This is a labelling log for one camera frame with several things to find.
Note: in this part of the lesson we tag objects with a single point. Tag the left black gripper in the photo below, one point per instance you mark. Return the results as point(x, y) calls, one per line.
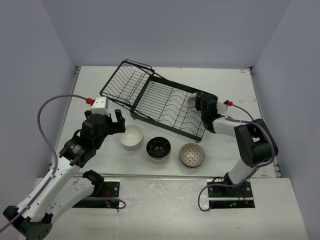
point(117, 126)

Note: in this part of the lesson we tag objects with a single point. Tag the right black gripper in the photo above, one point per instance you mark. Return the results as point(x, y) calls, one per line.
point(198, 101)

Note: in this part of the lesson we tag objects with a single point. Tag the white bowl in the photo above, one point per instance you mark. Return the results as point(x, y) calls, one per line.
point(132, 148)
point(132, 137)
point(193, 100)

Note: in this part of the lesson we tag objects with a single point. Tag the black glazed tan bowl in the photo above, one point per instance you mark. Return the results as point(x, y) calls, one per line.
point(158, 145)

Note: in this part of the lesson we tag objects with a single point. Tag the plain tan bowl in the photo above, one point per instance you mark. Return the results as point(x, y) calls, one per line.
point(159, 156)

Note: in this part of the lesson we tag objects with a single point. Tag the tan bowl with leaf motif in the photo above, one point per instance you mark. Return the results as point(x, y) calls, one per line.
point(159, 161)

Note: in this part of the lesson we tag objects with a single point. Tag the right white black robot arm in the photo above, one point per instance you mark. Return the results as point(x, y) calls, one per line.
point(255, 143)

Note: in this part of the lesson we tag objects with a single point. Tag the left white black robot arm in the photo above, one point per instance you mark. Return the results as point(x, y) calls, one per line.
point(34, 217)

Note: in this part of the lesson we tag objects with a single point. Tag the red patterned bowl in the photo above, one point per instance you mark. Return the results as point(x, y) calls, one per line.
point(191, 155)

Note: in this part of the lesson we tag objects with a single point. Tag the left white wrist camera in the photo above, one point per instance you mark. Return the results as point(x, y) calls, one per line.
point(100, 106)

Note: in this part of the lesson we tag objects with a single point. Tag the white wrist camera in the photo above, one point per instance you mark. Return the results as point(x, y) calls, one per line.
point(222, 107)
point(100, 106)

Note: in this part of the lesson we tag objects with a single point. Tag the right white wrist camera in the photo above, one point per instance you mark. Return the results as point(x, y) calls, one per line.
point(222, 107)

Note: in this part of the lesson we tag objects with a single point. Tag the black wire dish rack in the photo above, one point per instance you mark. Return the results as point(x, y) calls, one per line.
point(153, 99)

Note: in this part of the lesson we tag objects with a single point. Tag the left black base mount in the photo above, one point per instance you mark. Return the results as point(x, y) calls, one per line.
point(105, 189)

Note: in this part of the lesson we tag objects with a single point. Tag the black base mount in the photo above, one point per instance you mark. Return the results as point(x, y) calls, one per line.
point(231, 197)
point(105, 189)

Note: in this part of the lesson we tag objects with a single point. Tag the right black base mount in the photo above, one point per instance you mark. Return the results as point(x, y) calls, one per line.
point(231, 197)

